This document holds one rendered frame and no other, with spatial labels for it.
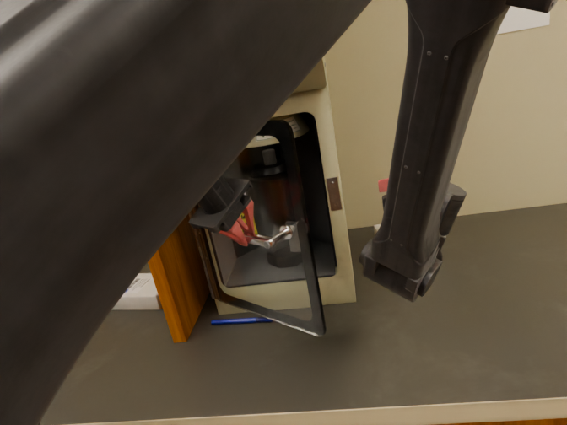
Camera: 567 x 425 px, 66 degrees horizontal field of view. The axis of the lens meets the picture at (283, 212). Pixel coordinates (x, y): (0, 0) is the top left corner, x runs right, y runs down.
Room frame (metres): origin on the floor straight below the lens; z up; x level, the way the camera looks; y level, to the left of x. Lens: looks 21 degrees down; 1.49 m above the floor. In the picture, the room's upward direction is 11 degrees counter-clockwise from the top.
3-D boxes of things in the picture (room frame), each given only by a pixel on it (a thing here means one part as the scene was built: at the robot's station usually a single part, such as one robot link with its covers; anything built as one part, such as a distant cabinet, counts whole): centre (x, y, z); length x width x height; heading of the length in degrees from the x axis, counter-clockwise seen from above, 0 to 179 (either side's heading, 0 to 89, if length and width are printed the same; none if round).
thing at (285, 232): (0.69, 0.04, 1.20); 0.10 x 0.05 x 0.03; 46
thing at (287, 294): (0.76, 0.08, 1.19); 0.30 x 0.01 x 0.40; 46
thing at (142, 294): (1.03, 0.40, 0.96); 0.16 x 0.12 x 0.04; 72
